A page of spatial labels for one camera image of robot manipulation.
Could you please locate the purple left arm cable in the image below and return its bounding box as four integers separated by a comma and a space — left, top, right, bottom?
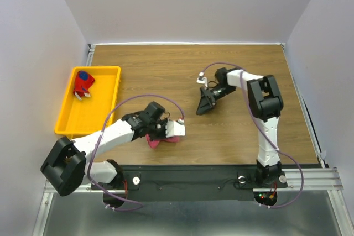
87, 93, 186, 212

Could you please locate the pink towel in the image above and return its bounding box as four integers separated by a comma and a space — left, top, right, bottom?
145, 134, 180, 149

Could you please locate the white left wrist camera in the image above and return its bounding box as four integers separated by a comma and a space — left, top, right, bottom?
165, 119, 186, 138

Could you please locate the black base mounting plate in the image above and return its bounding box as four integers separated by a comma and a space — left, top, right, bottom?
91, 165, 288, 202

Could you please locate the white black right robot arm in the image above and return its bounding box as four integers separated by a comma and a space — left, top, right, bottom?
196, 67, 284, 186

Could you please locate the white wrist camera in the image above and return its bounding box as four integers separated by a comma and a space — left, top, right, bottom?
196, 72, 208, 88
165, 119, 186, 138

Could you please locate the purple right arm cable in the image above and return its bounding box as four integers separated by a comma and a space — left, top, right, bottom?
201, 62, 305, 209

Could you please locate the red and blue patterned towel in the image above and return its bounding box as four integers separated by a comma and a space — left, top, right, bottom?
73, 70, 95, 101

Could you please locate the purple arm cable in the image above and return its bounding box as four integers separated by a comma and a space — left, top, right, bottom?
201, 62, 305, 209
87, 93, 186, 212

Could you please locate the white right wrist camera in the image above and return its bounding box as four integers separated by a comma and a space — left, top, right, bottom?
196, 72, 208, 88

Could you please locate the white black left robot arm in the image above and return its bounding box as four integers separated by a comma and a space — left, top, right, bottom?
40, 102, 173, 196

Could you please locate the yellow plastic tray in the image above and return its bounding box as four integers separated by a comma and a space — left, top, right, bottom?
54, 66, 121, 138

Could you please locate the aluminium front frame rail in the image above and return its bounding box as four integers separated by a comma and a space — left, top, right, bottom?
51, 165, 343, 196

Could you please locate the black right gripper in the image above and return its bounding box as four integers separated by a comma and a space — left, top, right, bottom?
196, 85, 236, 116

